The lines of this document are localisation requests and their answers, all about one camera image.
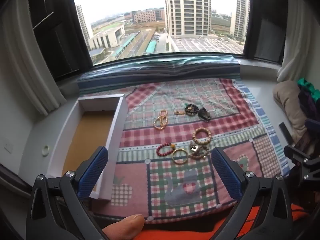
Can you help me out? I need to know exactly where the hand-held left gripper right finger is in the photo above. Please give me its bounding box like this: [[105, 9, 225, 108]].
[[211, 147, 293, 240]]

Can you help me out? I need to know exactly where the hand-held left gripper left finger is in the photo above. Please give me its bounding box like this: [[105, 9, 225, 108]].
[[26, 146, 109, 240]]

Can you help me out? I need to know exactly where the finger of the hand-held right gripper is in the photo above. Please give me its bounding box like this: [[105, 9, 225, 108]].
[[284, 144, 312, 164], [301, 158, 320, 183]]

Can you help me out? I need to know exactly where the white wooden drawer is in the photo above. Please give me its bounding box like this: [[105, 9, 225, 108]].
[[54, 94, 125, 202]]

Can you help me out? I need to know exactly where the dark bead bracelet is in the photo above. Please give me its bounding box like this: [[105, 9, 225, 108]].
[[184, 103, 199, 117]]

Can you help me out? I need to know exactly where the person's left hand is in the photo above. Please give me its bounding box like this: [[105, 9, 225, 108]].
[[102, 214, 145, 240]]

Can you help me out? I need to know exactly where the black flat object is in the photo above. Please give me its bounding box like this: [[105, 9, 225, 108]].
[[278, 122, 292, 142]]

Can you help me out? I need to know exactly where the dark purple cloth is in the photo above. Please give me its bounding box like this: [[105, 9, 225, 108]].
[[298, 87, 320, 121]]

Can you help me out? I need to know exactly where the gold bangle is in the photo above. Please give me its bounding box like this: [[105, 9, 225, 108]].
[[171, 148, 189, 165]]

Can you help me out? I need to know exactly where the orange cloth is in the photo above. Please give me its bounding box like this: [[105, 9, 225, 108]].
[[139, 203, 320, 240]]

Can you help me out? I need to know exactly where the green cloth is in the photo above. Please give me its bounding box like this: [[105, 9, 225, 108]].
[[297, 78, 320, 93]]

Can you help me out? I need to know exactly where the plaid patchwork blanket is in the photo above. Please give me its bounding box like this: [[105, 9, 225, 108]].
[[91, 79, 292, 224]]

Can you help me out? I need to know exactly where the striped folded mat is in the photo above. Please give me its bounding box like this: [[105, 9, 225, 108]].
[[77, 55, 242, 95]]

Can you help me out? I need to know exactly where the white curtain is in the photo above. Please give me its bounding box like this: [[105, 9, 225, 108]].
[[276, 0, 320, 83], [2, 0, 67, 117]]

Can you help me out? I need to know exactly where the low white building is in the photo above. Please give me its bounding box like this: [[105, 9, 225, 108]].
[[87, 24, 127, 51]]

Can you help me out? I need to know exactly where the tall apartment tower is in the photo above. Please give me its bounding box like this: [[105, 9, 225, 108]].
[[164, 0, 212, 37]]

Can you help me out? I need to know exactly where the mixed bead charm bracelet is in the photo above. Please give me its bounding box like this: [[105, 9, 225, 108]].
[[189, 141, 212, 161]]

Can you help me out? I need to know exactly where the light wooden bead bracelet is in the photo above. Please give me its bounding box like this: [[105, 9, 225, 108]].
[[192, 127, 212, 146]]

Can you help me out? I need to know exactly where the red bead bracelet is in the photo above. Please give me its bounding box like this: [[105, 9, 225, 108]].
[[156, 142, 176, 157]]

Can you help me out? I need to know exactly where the cream bead necklace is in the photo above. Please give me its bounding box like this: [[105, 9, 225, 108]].
[[153, 109, 168, 131]]

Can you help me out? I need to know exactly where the dark window frame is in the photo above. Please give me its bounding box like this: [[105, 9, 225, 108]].
[[242, 0, 288, 64], [27, 0, 94, 82]]

